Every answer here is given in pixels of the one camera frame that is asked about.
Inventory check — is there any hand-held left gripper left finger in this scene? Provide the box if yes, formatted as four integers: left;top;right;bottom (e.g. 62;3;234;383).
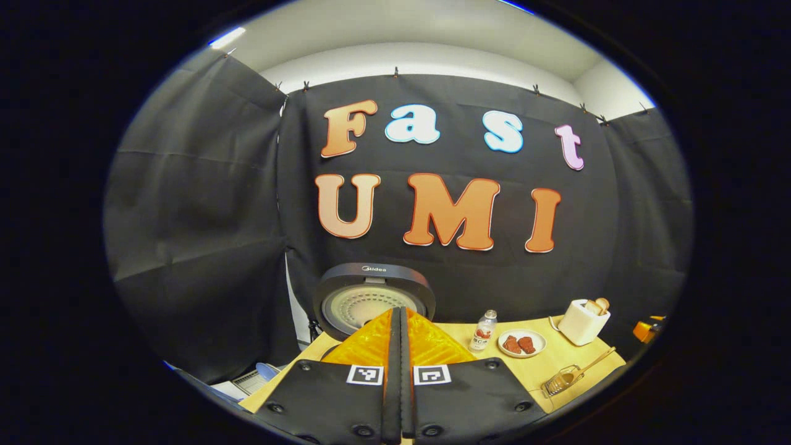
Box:
253;307;402;444

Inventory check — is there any metal wire chopstick holder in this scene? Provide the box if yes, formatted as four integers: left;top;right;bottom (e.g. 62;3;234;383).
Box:
541;365;585;397

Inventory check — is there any white round plate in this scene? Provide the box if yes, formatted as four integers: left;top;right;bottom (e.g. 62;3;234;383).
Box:
497;329;548;359

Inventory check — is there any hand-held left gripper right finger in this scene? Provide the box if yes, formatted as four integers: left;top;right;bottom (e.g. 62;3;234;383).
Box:
400;307;548;444

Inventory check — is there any white toaster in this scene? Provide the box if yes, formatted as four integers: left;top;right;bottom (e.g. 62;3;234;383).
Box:
557;299;611;347

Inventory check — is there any black rice cooker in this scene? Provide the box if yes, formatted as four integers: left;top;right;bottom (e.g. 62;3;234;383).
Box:
313;263;436;362

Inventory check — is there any wooden spoon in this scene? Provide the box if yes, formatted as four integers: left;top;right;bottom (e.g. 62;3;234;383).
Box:
559;346;617;387

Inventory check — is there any clear drink bottle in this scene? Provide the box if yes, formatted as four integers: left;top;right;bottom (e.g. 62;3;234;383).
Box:
468;310;498;353

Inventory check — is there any grey laptop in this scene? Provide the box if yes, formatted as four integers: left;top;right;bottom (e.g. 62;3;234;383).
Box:
210;370;273;402

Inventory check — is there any row of backdrop clips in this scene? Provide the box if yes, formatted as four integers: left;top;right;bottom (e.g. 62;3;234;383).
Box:
222;48;649;124

